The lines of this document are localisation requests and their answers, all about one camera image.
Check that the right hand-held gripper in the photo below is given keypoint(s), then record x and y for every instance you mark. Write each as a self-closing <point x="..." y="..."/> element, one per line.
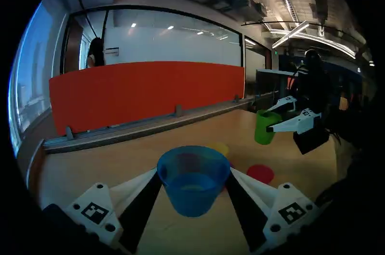
<point x="314" y="86"/>

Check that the red desk screen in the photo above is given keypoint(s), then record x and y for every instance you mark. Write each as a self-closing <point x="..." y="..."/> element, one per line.
<point x="144" y="92"/>

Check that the green plastic cup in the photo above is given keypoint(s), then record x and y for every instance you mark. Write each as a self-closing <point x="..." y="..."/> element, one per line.
<point x="262" y="127"/>

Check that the yellow plastic cup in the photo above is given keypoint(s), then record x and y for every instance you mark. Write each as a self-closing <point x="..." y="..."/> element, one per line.
<point x="221" y="148"/>

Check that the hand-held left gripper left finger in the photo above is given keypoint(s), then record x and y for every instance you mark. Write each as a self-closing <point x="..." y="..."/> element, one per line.
<point x="97" y="198"/>

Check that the red plastic cup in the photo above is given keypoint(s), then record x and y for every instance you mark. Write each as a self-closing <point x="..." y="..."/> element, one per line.
<point x="261" y="172"/>

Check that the blue plastic cup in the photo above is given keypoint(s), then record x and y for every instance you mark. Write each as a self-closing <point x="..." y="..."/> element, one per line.
<point x="192" y="187"/>

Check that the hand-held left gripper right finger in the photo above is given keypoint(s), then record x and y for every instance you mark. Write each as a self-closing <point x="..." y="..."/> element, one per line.
<point x="287" y="199"/>

